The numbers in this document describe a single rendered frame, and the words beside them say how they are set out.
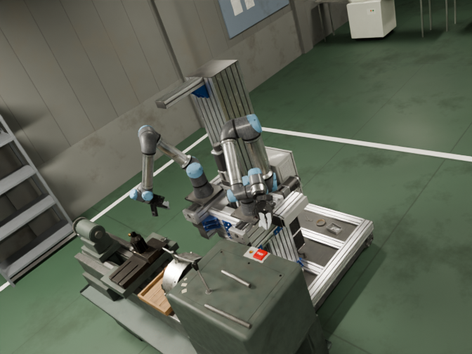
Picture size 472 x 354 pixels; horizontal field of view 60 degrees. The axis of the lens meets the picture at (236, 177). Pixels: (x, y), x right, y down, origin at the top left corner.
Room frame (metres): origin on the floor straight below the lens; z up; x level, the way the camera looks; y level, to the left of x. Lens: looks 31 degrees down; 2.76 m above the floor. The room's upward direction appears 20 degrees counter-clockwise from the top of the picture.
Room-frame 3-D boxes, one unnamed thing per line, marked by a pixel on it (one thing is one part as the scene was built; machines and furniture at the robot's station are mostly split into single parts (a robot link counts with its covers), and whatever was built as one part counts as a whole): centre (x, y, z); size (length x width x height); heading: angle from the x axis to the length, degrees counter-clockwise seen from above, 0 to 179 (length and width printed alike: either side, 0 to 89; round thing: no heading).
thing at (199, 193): (2.60, 0.26, 1.21); 0.15 x 0.15 x 0.10
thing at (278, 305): (1.56, 0.21, 1.06); 0.59 x 0.48 x 0.39; 39
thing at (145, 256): (2.38, 0.80, 1.00); 0.20 x 0.10 x 0.05; 39
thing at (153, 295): (2.08, 0.66, 0.89); 0.36 x 0.30 x 0.04; 129
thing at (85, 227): (2.79, 1.23, 1.01); 0.30 x 0.20 x 0.29; 39
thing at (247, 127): (2.18, -0.16, 1.54); 0.15 x 0.12 x 0.55; 79
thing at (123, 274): (2.36, 0.86, 0.95); 0.43 x 0.18 x 0.04; 129
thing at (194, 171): (2.61, 0.26, 1.33); 0.13 x 0.12 x 0.14; 6
